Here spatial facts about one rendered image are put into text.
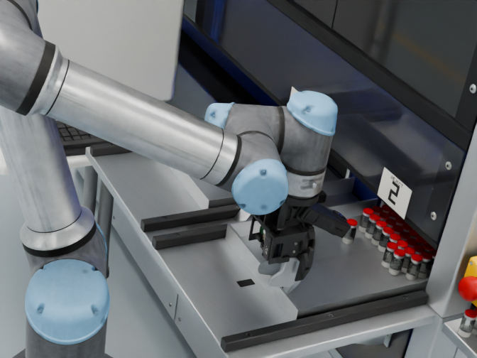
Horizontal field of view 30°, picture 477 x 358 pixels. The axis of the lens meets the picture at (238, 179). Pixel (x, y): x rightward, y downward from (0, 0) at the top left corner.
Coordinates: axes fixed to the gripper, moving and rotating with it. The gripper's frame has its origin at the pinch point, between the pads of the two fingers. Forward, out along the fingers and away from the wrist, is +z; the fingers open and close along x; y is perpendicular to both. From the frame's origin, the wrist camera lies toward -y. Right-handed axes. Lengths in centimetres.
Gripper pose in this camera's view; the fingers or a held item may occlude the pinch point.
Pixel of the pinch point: (287, 286)
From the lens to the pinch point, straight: 151.4
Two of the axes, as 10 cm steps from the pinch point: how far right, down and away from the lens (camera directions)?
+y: -8.8, 1.3, -4.5
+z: -1.4, 8.5, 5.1
